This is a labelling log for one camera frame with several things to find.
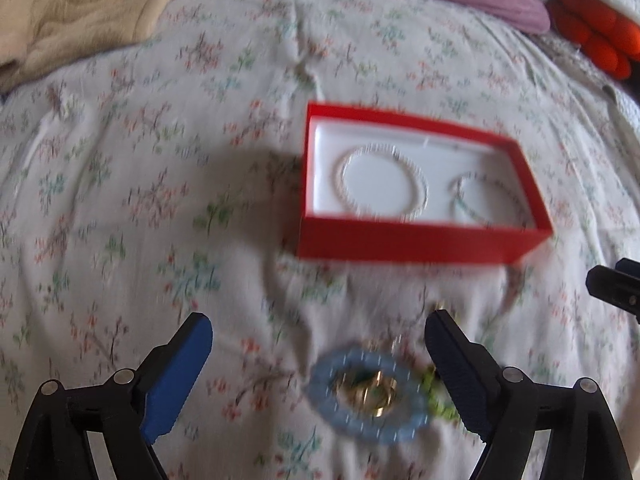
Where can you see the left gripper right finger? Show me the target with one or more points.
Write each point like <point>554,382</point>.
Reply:
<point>505,408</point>

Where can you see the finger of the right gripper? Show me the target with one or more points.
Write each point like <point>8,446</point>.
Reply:
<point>612,287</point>
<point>629,267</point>

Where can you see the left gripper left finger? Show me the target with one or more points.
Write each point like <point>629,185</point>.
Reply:
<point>130,411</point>

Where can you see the gold rings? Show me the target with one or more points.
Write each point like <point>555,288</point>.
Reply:
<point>372,392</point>

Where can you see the red jewelry box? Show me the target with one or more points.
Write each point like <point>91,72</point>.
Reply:
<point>344,238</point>

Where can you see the orange plush toy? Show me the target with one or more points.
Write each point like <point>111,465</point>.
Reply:
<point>604,35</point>

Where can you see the floral bed sheet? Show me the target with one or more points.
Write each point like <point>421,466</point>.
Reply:
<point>143,184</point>

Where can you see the beige quilted blanket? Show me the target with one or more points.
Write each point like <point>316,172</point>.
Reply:
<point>39,36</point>

